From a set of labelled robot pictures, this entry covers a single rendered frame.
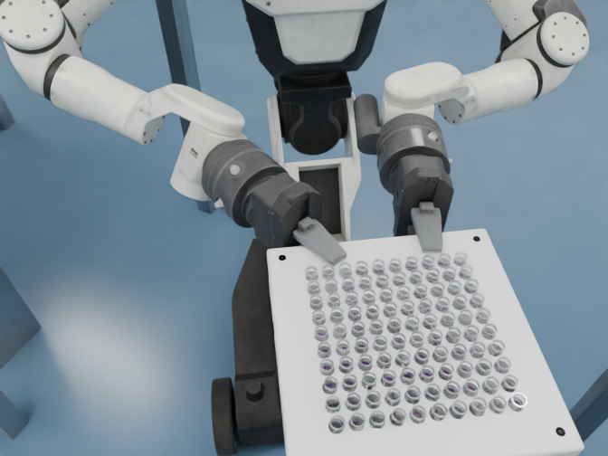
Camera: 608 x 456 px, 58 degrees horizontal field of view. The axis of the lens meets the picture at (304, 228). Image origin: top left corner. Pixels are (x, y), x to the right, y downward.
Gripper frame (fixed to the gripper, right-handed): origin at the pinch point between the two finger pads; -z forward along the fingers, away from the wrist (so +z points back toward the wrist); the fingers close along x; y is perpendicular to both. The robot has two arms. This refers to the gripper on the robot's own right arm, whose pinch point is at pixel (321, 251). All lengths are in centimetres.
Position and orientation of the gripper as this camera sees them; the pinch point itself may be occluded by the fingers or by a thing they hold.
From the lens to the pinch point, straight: 60.1
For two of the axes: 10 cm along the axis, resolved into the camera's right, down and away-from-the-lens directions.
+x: 0.0, 6.8, 7.3
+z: -6.3, -5.7, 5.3
